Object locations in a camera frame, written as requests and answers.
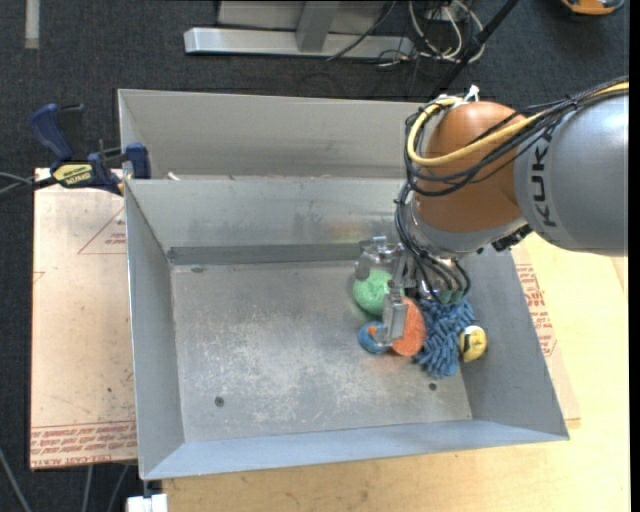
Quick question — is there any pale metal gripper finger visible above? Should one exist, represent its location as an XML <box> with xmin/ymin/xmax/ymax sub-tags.
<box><xmin>381</xmin><ymin>298</ymin><xmax>408</xmax><ymax>351</ymax></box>
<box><xmin>354</xmin><ymin>236</ymin><xmax>402</xmax><ymax>281</ymax></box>

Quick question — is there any orange round sponge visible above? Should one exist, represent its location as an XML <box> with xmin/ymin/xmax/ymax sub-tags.
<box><xmin>391</xmin><ymin>298</ymin><xmax>429</xmax><ymax>358</ymax></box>

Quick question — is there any green textured ball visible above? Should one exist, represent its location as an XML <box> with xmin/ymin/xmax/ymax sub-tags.
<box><xmin>351</xmin><ymin>268</ymin><xmax>396</xmax><ymax>317</ymax></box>

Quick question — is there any blue noodle cloth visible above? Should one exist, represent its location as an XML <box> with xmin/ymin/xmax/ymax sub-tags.
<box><xmin>413</xmin><ymin>296</ymin><xmax>477</xmax><ymax>379</ymax></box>

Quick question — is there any yellow and black toy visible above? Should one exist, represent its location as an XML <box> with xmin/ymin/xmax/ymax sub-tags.
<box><xmin>458</xmin><ymin>324</ymin><xmax>488</xmax><ymax>364</ymax></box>

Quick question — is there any grey metal bin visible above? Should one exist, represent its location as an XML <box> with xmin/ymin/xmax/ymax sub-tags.
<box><xmin>117</xmin><ymin>88</ymin><xmax>571</xmax><ymax>482</ymax></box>

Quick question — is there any brown cardboard board red print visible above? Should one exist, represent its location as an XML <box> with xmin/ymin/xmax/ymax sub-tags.
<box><xmin>29</xmin><ymin>167</ymin><xmax>582</xmax><ymax>472</ymax></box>

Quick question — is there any blue and orange ring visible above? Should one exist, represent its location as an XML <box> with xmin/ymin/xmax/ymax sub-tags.
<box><xmin>356</xmin><ymin>320</ymin><xmax>394</xmax><ymax>356</ymax></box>

